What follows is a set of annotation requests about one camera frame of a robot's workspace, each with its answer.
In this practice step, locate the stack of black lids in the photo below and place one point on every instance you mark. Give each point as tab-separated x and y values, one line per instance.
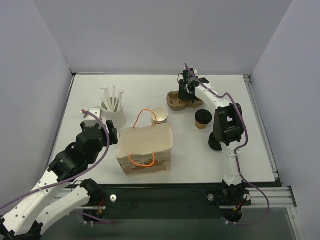
213	143

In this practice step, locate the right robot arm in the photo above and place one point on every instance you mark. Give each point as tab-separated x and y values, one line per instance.
227	125

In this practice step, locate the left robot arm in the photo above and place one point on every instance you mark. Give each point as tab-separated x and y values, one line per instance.
37	212

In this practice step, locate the printed paper takeout bag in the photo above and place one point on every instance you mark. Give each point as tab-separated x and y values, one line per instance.
145	150

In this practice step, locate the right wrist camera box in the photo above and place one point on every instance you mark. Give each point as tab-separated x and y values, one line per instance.
190	73

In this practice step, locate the stack of brown paper cups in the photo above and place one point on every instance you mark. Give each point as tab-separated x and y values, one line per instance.
159	115

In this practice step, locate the single brown paper cup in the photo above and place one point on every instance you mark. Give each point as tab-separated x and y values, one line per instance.
200	126

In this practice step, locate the brown cardboard cup carrier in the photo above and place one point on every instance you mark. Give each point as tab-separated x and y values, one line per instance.
177	104

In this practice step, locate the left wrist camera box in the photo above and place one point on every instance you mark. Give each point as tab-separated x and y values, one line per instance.
92	116

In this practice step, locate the black plastic cup lid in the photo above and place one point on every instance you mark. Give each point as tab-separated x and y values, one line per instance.
203	116

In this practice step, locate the white cylindrical straw holder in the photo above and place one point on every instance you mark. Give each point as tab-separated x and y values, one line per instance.
118	118

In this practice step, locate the white wrapped straw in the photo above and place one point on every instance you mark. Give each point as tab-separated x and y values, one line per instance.
113	101
119	101
103	98
107	95

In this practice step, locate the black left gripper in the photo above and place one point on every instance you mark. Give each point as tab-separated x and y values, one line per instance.
110	128

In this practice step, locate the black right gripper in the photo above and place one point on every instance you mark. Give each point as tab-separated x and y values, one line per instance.
187	91

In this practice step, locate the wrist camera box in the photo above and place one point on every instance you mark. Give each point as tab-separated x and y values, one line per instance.
190	73
92	116

